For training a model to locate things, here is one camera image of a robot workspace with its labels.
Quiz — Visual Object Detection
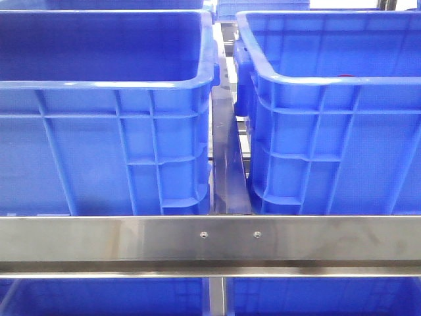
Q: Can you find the blue bin with buttons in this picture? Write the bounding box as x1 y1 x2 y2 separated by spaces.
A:
1 10 219 216

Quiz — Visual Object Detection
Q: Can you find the blue bin right side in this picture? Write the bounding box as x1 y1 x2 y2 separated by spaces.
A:
234 11 420 215

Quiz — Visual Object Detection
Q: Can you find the lower right blue bin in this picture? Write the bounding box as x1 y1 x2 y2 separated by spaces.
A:
228 277 420 315

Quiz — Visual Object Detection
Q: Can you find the lower left blue bin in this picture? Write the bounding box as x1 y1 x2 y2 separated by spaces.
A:
1 278 210 315

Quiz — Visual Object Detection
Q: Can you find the blue bin behind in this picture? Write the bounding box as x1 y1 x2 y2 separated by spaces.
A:
1 0 214 12

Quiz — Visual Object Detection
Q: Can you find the steel rack front rail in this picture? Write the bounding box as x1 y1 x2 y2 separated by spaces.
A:
1 215 420 278

